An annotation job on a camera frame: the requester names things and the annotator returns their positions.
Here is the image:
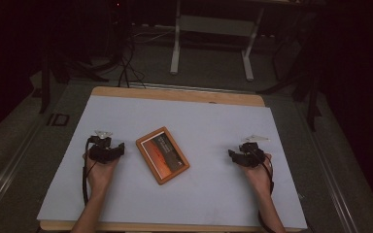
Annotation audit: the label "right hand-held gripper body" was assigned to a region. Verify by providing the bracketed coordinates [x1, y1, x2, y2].
[237, 134, 271, 169]

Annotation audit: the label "white table mat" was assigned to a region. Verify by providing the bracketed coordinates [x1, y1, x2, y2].
[36, 94, 308, 230]

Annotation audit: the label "metal floor rail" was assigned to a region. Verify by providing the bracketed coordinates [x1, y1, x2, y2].
[0, 120, 48, 224]
[299, 103, 360, 233]

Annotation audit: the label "black floor socket box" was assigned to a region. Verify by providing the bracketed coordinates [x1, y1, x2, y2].
[46, 113, 71, 127]

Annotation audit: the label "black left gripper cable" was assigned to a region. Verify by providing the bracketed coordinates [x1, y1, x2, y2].
[82, 137, 99, 207]

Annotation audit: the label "person's right hand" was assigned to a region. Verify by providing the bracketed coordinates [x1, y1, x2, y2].
[242, 152, 275, 196]

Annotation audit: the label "person's left hand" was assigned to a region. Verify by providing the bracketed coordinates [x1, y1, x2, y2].
[83, 150, 120, 196]

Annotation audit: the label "black floor cables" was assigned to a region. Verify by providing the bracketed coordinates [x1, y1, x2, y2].
[90, 30, 148, 89]

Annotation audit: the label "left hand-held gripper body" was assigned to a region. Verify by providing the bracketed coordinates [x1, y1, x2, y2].
[86, 130, 119, 164]

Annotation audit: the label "black metal stand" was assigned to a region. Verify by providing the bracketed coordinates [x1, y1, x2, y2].
[38, 42, 111, 115]
[256, 13, 325, 132]

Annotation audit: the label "white metal desk frame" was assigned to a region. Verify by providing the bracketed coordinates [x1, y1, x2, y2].
[169, 0, 267, 83]

